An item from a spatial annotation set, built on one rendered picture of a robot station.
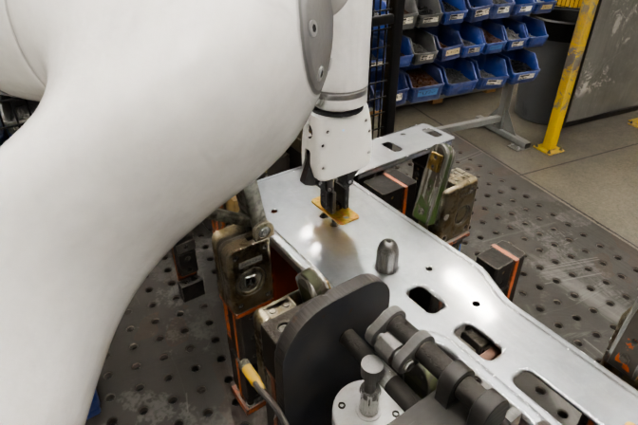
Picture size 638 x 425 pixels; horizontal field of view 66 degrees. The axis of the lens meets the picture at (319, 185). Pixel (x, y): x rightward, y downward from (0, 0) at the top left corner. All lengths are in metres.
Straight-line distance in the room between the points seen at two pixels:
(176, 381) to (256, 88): 0.86
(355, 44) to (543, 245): 0.87
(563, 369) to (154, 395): 0.67
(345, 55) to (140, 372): 0.69
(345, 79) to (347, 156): 0.12
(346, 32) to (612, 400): 0.51
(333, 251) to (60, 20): 0.60
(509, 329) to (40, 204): 0.58
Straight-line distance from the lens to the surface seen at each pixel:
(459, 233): 0.92
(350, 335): 0.43
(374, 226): 0.80
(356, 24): 0.63
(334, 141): 0.68
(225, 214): 0.66
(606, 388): 0.66
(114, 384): 1.02
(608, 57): 3.59
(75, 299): 0.20
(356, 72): 0.65
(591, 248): 1.40
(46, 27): 0.20
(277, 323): 0.48
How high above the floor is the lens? 1.47
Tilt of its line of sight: 31 degrees down
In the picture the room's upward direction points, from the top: straight up
